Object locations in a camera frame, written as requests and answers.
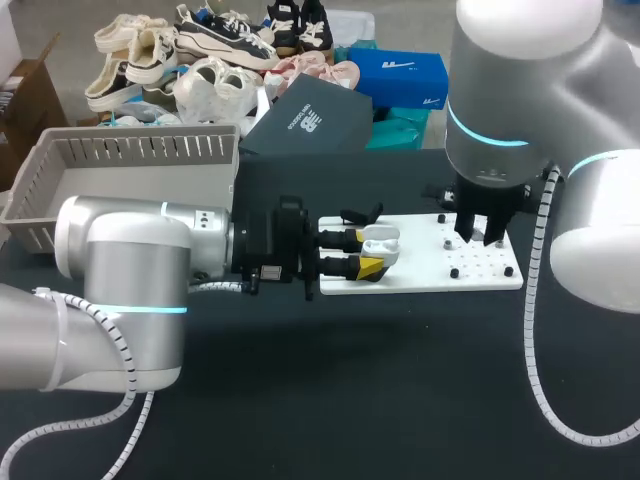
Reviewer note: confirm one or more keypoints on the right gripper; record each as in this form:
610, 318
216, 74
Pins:
490, 200

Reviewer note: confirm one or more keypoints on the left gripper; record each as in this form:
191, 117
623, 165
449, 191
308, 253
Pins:
270, 245

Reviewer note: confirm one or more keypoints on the white earbud case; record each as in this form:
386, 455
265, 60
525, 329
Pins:
380, 245

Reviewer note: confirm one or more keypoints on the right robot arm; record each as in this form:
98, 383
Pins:
500, 100

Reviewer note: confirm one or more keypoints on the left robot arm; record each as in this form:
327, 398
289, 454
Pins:
135, 280

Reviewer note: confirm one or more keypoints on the white plate with black stands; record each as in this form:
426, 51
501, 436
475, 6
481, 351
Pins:
430, 270

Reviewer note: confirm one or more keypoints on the teal box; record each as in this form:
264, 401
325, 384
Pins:
400, 131

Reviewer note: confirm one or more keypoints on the brown cardboard box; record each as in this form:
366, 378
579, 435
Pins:
35, 105

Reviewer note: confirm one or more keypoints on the dark grey shoebox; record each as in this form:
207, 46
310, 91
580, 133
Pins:
310, 120

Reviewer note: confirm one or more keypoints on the blue shoebox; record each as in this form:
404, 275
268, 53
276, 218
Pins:
400, 75

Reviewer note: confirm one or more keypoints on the pink shoe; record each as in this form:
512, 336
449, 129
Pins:
295, 67
342, 74

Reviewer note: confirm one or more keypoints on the black sneaker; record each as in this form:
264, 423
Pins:
315, 27
282, 27

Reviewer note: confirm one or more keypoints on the grey slotted basket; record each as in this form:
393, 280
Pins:
125, 170

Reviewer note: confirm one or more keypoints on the navy and white sneaker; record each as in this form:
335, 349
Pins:
225, 37

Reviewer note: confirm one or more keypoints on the cream slip-on shoe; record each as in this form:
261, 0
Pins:
130, 32
152, 57

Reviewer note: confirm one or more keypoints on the cream and black mule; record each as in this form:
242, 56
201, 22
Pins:
112, 87

